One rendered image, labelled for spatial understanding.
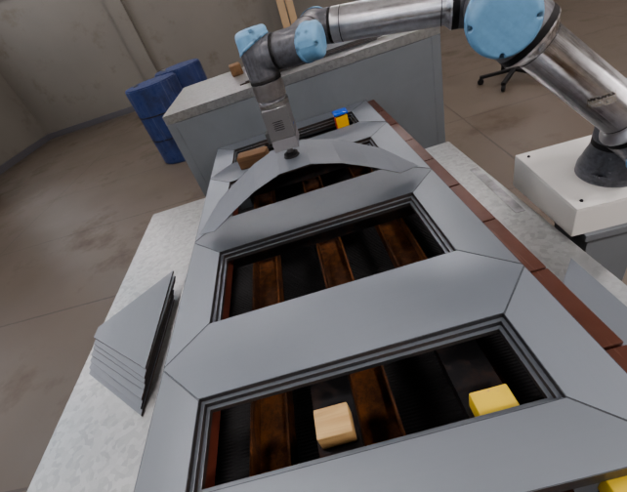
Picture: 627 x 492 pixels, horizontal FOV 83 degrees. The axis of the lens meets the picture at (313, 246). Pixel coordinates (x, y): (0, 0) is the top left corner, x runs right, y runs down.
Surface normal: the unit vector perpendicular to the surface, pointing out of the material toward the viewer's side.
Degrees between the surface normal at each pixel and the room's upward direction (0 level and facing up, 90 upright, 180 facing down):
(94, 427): 0
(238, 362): 0
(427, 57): 90
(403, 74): 90
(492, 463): 0
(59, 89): 90
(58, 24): 90
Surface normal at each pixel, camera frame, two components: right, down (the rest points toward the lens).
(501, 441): -0.27, -0.75
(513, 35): -0.35, 0.63
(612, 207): 0.07, 0.61
